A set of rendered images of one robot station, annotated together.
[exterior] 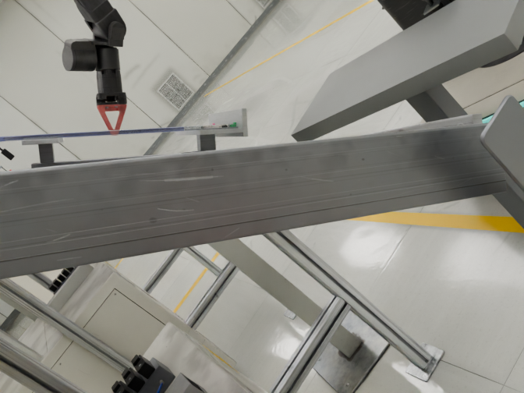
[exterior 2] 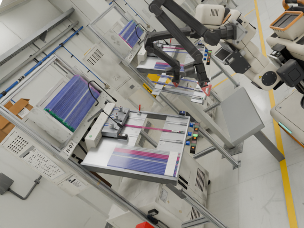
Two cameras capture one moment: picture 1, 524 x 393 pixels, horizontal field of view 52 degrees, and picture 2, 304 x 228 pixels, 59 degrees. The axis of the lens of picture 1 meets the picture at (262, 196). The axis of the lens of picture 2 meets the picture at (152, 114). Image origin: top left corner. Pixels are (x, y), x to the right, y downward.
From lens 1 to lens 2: 1.79 m
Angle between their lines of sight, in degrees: 50
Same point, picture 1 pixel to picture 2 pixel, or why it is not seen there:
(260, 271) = (208, 124)
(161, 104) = not seen: outside the picture
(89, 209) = (127, 174)
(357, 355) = (231, 149)
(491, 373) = (239, 179)
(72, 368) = (169, 111)
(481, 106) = (282, 119)
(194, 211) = (136, 177)
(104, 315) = (179, 103)
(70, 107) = not seen: outside the picture
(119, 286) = not seen: hidden behind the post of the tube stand
